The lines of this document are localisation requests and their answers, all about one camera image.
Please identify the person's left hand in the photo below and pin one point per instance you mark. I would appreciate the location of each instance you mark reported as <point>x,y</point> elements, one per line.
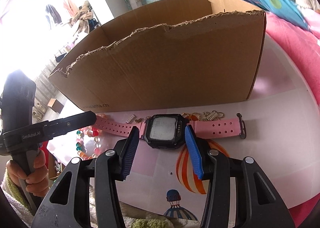
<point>37,182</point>

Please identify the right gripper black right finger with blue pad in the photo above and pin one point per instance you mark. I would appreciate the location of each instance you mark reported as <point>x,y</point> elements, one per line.
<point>258,204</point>

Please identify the pink floral blanket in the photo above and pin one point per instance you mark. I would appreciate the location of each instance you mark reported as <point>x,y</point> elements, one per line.
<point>297,50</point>

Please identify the clothes pile on rack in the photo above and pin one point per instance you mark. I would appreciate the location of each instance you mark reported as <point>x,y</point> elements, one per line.
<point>82,18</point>

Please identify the pink strap digital watch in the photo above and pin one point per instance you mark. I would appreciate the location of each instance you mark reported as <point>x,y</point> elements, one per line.
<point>167,131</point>

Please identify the gold clasp charm cluster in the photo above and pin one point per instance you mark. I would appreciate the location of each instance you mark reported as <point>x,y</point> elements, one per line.
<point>204,116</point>

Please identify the small brown box on floor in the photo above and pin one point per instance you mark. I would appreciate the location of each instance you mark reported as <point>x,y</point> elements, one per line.
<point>55,105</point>

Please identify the small metal spring charm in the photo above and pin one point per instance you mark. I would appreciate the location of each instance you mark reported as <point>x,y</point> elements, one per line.
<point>131,118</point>

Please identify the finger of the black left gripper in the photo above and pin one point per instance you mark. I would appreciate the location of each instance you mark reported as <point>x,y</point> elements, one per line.
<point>63,126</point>

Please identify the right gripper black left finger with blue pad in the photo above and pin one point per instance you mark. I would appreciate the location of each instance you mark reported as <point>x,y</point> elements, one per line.
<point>67,202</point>

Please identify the brown cardboard box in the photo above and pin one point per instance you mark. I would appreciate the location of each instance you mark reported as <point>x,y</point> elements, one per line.
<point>167,54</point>

